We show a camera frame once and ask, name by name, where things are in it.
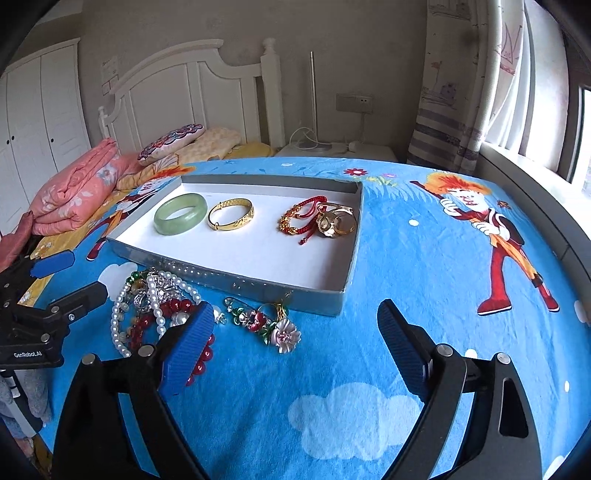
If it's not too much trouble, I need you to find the flower enamel safety-pin brooch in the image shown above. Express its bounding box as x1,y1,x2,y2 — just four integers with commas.
223,297,301,354

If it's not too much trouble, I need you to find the white wooden headboard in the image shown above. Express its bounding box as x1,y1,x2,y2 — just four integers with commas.
98,38,287,153

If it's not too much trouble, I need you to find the folded pink quilt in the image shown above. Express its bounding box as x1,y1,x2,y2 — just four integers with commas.
29,138,140,236

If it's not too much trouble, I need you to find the slim white floor lamp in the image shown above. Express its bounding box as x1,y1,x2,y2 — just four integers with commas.
290,51,332,153

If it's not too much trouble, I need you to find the blue cartoon blanket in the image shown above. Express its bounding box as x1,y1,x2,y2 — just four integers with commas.
34,156,591,480

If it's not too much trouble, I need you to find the dark framed window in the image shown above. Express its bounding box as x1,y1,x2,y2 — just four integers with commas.
520,1,590,187

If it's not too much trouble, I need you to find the beige fluffy pillow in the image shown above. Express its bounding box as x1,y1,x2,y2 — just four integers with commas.
115,127,243,192

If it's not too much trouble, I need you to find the white bedside table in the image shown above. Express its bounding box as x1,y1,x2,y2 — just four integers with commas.
276,141,398,163

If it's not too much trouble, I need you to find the wall power socket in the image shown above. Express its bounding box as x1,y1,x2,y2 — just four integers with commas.
335,94,374,114

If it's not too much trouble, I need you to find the grey cardboard jewelry tray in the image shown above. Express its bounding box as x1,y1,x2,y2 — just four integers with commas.
108,174,363,316

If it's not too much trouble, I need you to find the white wardrobe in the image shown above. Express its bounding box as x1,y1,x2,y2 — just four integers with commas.
0,38,90,234

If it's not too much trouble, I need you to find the green jade bangle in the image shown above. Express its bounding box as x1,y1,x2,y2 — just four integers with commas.
153,193,207,236

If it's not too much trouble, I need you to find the green bead necklace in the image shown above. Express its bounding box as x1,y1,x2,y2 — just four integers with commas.
124,269,151,296

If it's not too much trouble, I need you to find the embroidered round pillow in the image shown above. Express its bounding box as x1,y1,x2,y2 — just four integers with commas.
137,124,205,166

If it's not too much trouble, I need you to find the white pearl necklace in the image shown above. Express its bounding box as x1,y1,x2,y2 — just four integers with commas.
109,270,205,359

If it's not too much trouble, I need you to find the dark red bead bracelet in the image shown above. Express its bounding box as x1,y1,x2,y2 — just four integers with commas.
127,298,216,387

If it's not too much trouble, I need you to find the silver rhinestone chain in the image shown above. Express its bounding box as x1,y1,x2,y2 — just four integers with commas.
133,271,181,315

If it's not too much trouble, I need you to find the red string gold bracelet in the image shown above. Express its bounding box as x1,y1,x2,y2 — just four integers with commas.
277,194,329,246

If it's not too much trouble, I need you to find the gold bangle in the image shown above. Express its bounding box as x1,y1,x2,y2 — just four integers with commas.
206,198,254,231

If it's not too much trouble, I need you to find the gold openwork ball ornament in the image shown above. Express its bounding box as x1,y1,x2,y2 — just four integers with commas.
317,202,358,238

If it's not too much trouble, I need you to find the striped printed curtain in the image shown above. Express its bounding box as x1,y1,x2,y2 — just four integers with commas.
408,0,525,174

